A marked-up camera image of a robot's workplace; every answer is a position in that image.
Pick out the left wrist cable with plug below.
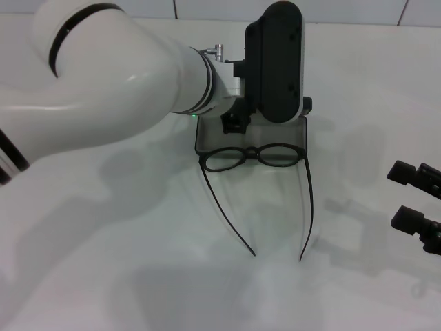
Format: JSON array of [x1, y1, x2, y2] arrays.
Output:
[[202, 43, 225, 63]]

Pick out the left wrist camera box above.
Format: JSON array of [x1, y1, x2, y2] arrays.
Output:
[[243, 1, 306, 125]]

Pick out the black glasses case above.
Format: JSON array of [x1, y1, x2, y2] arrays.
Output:
[[194, 97, 314, 163]]

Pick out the black glasses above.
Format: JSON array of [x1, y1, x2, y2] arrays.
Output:
[[198, 144, 316, 263]]

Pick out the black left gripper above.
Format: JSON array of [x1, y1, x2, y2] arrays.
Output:
[[221, 103, 260, 135]]

